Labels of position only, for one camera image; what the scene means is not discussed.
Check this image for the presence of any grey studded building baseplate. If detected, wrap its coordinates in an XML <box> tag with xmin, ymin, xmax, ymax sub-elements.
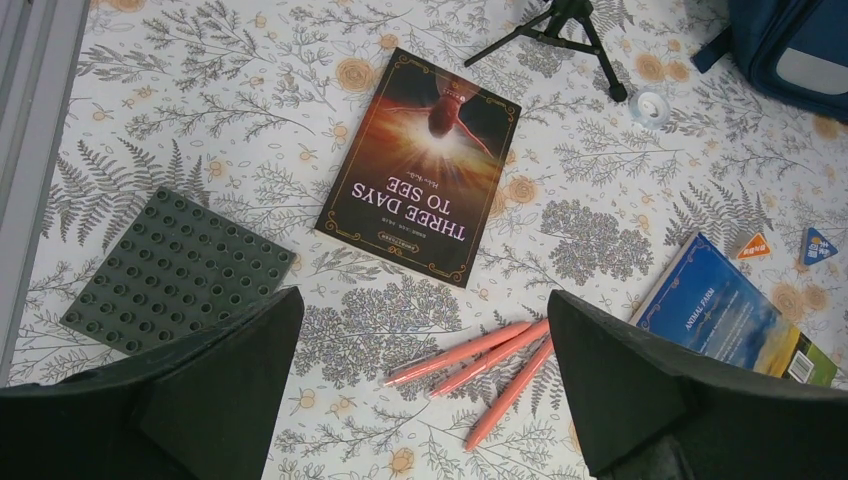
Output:
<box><xmin>60</xmin><ymin>188</ymin><xmax>295</xmax><ymax>355</ymax></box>

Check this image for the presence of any aluminium frame rail left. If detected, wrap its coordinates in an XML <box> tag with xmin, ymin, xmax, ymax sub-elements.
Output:
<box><xmin>1</xmin><ymin>0</ymin><xmax>90</xmax><ymax>381</ymax></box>

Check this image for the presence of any orange triangle sticker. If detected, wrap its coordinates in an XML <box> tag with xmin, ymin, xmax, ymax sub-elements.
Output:
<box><xmin>736</xmin><ymin>232</ymin><xmax>772</xmax><ymax>260</ymax></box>

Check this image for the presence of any clear tape roll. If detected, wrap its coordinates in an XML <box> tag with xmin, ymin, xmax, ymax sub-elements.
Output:
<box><xmin>628</xmin><ymin>89</ymin><xmax>671</xmax><ymax>130</ymax></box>

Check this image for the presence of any Three Days to See book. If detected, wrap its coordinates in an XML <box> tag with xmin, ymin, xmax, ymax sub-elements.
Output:
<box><xmin>315</xmin><ymin>48</ymin><xmax>521</xmax><ymax>288</ymax></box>

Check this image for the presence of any orange pen upper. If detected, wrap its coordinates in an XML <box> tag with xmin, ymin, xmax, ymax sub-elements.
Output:
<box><xmin>383</xmin><ymin>322</ymin><xmax>531</xmax><ymax>386</ymax></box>

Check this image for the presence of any navy blue backpack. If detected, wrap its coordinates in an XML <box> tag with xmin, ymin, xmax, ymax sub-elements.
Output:
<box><xmin>692</xmin><ymin>0</ymin><xmax>847</xmax><ymax>122</ymax></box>

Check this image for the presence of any blue triangle sticker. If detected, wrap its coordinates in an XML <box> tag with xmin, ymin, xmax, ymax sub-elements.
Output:
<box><xmin>800</xmin><ymin>227</ymin><xmax>838</xmax><ymax>266</ymax></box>

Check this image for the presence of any blue Animal Farm book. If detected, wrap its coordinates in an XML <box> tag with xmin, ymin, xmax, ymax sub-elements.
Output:
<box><xmin>630</xmin><ymin>232</ymin><xmax>837</xmax><ymax>387</ymax></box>

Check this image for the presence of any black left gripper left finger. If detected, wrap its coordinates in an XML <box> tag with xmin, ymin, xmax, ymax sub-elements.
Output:
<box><xmin>1</xmin><ymin>287</ymin><xmax>305</xmax><ymax>479</ymax></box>

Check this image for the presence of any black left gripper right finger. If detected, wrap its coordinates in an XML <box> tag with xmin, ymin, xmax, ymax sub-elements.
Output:
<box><xmin>547</xmin><ymin>290</ymin><xmax>847</xmax><ymax>479</ymax></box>

